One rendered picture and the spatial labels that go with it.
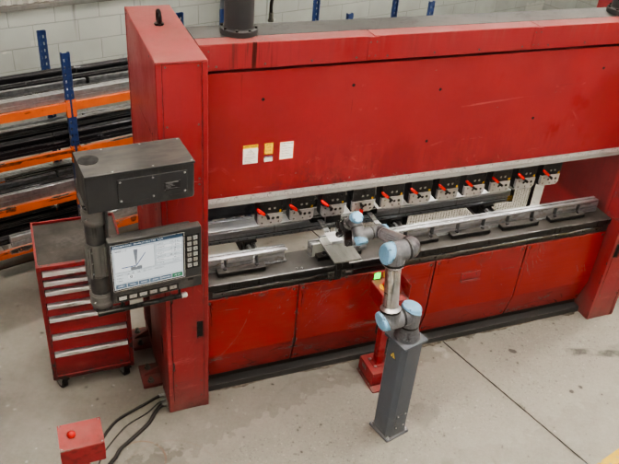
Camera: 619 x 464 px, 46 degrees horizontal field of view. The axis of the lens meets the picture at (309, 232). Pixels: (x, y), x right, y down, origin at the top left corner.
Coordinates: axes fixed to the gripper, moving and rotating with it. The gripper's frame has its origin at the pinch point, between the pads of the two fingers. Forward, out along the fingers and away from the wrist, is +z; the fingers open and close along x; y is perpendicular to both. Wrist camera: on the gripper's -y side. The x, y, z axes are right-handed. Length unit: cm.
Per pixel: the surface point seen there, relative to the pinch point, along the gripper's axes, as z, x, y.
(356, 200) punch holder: -13.1, -11.5, 18.0
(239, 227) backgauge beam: 27, 53, 22
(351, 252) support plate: -3.6, -4.2, -11.8
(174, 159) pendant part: -96, 109, 25
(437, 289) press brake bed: 37, -78, -39
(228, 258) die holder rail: 10, 68, 0
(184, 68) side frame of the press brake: -103, 97, 67
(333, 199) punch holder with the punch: -15.3, 3.4, 19.9
